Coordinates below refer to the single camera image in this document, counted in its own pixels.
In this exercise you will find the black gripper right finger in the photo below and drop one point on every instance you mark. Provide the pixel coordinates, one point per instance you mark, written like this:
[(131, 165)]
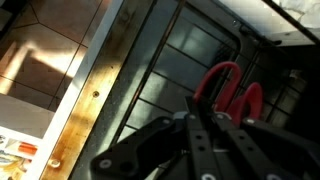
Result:
[(258, 151)]

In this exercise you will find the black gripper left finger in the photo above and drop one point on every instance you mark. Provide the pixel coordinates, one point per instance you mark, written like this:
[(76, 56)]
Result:
[(137, 155)]

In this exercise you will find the red handled scissors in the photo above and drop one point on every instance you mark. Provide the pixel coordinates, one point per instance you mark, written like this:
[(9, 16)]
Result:
[(247, 105)]

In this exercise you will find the wire oven tray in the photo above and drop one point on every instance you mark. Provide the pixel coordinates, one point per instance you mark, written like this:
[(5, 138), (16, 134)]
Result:
[(282, 86)]

